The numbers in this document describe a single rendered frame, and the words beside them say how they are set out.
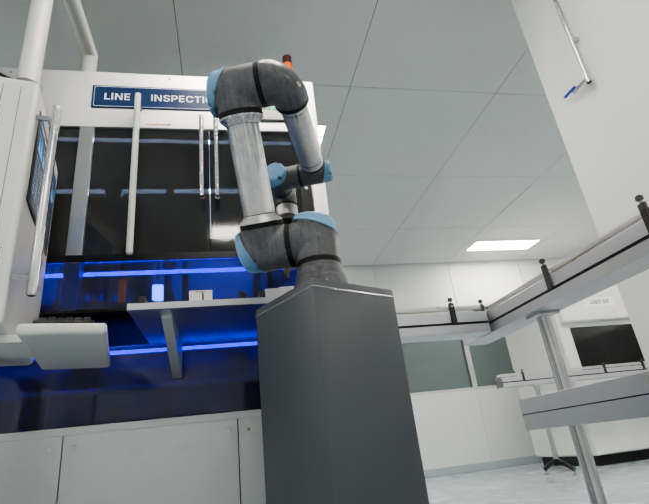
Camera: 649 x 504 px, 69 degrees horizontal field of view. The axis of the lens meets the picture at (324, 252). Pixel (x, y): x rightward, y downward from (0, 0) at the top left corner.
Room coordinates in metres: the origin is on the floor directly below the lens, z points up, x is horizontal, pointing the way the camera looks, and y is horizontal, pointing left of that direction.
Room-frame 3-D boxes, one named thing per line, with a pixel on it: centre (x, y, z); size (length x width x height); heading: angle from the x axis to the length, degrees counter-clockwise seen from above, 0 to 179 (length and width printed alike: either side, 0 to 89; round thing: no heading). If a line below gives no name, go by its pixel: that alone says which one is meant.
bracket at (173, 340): (1.50, 0.52, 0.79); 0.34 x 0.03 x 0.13; 13
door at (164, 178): (1.65, 0.67, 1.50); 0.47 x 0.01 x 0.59; 103
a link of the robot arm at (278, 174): (1.34, 0.11, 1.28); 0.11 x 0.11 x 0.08; 83
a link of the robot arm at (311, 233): (1.14, 0.02, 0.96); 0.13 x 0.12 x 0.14; 83
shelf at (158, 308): (1.56, 0.28, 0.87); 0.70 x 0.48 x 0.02; 103
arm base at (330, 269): (1.14, 0.02, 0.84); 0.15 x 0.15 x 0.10
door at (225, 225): (1.75, 0.23, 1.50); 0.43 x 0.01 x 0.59; 103
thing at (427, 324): (2.04, -0.34, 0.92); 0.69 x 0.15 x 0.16; 103
